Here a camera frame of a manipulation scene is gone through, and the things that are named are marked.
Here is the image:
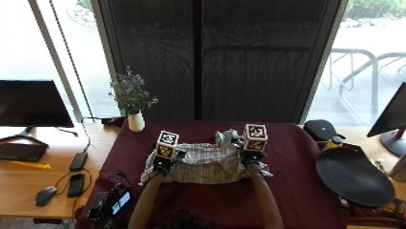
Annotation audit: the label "white marker cube on right glove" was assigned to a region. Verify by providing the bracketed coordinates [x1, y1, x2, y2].
[243, 123, 271, 153]

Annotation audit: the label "yellow flat strip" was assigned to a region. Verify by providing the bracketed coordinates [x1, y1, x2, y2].
[10, 160, 52, 171]

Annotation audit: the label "white vase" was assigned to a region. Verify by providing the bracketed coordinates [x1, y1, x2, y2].
[127, 110, 147, 134]

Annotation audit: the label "person's left hand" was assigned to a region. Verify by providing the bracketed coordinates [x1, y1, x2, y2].
[151, 149, 188, 176]

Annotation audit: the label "black device with lit screen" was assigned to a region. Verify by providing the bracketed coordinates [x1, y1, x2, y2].
[87, 182, 133, 222]

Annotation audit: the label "green flowering plant sprigs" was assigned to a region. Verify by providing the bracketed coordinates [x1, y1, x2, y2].
[108, 66, 160, 115]

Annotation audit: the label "small black adapter box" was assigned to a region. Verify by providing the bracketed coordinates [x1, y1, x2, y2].
[100, 115, 127, 126]

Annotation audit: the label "white marker cube on glove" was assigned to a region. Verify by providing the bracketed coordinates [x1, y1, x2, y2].
[153, 130, 180, 161]
[243, 123, 271, 153]

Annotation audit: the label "black cable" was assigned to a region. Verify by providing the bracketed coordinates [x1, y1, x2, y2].
[80, 115, 112, 154]

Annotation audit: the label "dark red tablecloth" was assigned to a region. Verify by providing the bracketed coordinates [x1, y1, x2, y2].
[75, 119, 349, 229]

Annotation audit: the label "black smartphone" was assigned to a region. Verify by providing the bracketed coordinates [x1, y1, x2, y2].
[67, 173, 87, 198]

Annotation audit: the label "person's right hand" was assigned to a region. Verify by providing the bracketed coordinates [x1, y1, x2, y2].
[235, 137, 268, 166]

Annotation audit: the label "grey computer mouse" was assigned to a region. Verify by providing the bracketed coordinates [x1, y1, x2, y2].
[35, 185, 59, 208]

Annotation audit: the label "black beaded blind cord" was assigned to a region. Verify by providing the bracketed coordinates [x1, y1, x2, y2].
[48, 0, 95, 119]

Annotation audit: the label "black computer monitor with stand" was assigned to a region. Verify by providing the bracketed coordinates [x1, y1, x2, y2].
[0, 79, 76, 148]

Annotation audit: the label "black round chair seat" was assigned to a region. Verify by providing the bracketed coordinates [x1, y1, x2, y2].
[315, 143, 397, 207]

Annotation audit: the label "white striped shirt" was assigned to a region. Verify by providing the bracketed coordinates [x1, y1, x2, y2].
[139, 128, 275, 185]

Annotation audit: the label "black keyboard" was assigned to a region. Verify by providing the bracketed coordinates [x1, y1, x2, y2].
[0, 142, 50, 163]

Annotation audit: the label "white marker cube on left glove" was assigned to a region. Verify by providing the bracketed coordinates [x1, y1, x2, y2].
[153, 130, 180, 161]

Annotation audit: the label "black monitor with round base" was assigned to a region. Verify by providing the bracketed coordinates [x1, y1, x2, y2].
[365, 81, 406, 157]

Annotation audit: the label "dark mesh window blind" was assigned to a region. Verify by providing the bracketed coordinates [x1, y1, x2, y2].
[91, 0, 349, 124]

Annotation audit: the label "metal bicycle rack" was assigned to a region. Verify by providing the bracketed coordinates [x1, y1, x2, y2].
[321, 47, 406, 125]

